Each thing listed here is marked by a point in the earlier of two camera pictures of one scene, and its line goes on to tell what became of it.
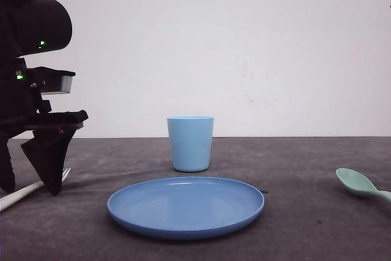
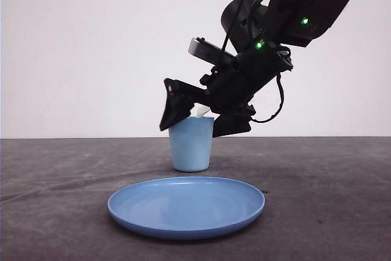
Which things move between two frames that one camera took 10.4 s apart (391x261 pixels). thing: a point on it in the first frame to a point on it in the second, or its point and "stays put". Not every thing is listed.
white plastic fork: x=5 y=200 to x=199 y=110
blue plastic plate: x=184 y=206 stays put
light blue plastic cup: x=190 y=139 stays put
